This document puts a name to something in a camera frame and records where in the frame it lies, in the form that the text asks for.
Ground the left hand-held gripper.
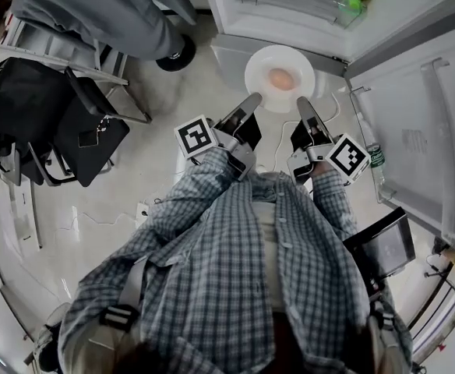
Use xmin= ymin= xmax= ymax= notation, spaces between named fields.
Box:
xmin=174 ymin=93 xmax=263 ymax=182

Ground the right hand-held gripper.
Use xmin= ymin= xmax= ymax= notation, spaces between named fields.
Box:
xmin=287 ymin=96 xmax=371 ymax=185

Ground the brown egg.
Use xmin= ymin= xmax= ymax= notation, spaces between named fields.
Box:
xmin=267 ymin=67 xmax=295 ymax=92

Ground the white plate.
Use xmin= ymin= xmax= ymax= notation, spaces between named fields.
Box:
xmin=244 ymin=44 xmax=316 ymax=113

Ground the white fridge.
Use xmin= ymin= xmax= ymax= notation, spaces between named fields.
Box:
xmin=198 ymin=0 xmax=455 ymax=253

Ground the person's right forearm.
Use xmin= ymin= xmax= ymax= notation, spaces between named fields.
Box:
xmin=309 ymin=164 xmax=356 ymax=235

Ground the person's left forearm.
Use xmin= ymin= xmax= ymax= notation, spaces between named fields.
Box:
xmin=188 ymin=146 xmax=252 ymax=220

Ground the clear bottle with green label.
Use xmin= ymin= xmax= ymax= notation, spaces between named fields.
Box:
xmin=356 ymin=111 xmax=387 ymax=189

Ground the green plastic cup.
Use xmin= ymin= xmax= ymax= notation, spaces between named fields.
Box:
xmin=337 ymin=0 xmax=369 ymax=18

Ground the white power strip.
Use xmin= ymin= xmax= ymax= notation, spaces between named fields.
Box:
xmin=135 ymin=202 xmax=151 ymax=226

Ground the plaid shirt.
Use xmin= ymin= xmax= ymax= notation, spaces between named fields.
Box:
xmin=58 ymin=146 xmax=414 ymax=374

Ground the white metal rack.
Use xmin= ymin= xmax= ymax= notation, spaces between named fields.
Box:
xmin=0 ymin=13 xmax=129 ymax=90

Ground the black bag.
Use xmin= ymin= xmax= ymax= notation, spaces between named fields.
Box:
xmin=0 ymin=57 xmax=69 ymax=152

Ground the black metal-frame chair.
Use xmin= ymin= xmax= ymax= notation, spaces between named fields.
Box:
xmin=28 ymin=66 xmax=153 ymax=189

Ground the grey backpack strap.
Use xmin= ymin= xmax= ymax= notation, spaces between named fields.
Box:
xmin=366 ymin=298 xmax=398 ymax=374
xmin=97 ymin=254 xmax=151 ymax=331

